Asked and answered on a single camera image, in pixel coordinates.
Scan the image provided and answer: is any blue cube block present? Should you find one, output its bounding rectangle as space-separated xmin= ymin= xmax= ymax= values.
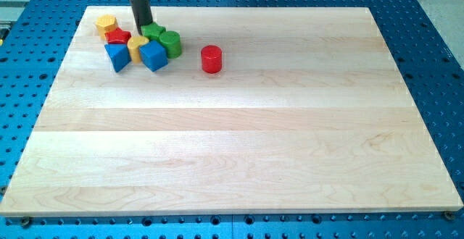
xmin=139 ymin=41 xmax=168 ymax=72

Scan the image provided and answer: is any green cylinder block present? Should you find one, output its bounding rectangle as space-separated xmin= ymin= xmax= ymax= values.
xmin=159 ymin=30 xmax=182 ymax=59

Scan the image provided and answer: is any blue triangle block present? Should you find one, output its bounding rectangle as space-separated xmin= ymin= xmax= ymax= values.
xmin=104 ymin=44 xmax=131 ymax=72

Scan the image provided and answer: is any red cylinder block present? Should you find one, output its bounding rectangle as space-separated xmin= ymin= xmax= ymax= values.
xmin=200 ymin=45 xmax=223 ymax=74

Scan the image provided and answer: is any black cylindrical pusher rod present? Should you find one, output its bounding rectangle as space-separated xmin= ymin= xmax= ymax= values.
xmin=129 ymin=0 xmax=153 ymax=35

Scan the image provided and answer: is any yellow cylinder block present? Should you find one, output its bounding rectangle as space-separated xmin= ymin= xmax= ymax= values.
xmin=127 ymin=35 xmax=149 ymax=63

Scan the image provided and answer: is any red star block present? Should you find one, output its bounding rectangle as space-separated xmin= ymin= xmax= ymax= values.
xmin=104 ymin=28 xmax=131 ymax=44

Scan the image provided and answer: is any light wooden board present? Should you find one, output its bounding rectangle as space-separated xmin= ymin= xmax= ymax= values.
xmin=1 ymin=6 xmax=463 ymax=217

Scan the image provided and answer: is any blue perforated metal table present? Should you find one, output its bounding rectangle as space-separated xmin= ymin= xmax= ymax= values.
xmin=1 ymin=0 xmax=463 ymax=238

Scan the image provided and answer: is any yellow hexagon block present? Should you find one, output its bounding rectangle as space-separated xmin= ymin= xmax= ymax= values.
xmin=95 ymin=14 xmax=118 ymax=41

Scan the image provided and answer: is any green star block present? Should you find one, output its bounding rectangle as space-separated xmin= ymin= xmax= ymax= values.
xmin=141 ymin=22 xmax=166 ymax=41

